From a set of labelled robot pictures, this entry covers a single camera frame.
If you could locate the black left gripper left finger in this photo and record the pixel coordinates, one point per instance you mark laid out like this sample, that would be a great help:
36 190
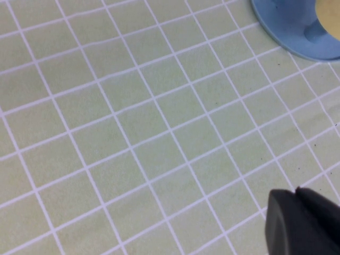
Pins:
287 228

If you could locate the green white-grid tablecloth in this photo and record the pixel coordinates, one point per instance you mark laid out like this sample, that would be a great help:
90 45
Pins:
132 132

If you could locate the yellow plastic cup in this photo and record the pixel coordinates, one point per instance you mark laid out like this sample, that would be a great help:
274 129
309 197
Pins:
329 16

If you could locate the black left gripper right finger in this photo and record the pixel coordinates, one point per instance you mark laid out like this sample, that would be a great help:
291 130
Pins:
321 207

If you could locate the blue cup stand with pegs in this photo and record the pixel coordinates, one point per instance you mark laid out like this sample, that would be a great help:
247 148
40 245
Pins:
287 32

